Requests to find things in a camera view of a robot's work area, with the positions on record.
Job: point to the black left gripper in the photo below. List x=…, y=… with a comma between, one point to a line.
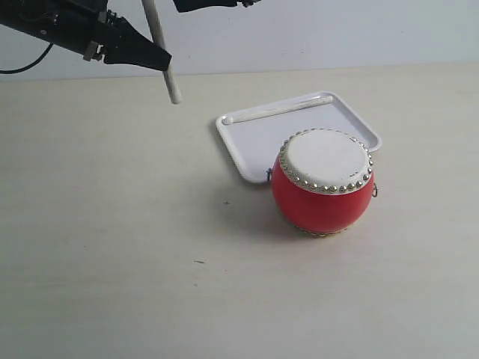
x=90, y=29

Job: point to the white plastic tray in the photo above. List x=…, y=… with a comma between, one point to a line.
x=254, y=145

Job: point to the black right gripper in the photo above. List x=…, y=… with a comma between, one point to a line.
x=185, y=6

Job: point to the white drumstick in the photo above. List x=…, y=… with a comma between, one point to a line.
x=155, y=27
x=316, y=101

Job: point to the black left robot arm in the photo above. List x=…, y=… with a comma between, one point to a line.
x=11, y=16

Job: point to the red small drum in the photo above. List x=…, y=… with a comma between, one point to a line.
x=322, y=180

